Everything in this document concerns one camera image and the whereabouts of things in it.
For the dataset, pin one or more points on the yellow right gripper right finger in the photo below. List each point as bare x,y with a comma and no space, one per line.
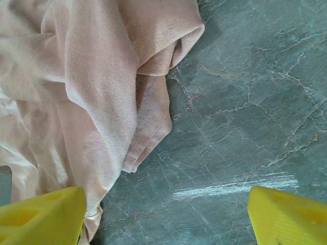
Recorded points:
286,219

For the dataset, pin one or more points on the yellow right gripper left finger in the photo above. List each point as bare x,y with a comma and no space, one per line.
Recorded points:
46,219

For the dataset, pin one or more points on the pink t-shirt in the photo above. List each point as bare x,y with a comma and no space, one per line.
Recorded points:
76,89

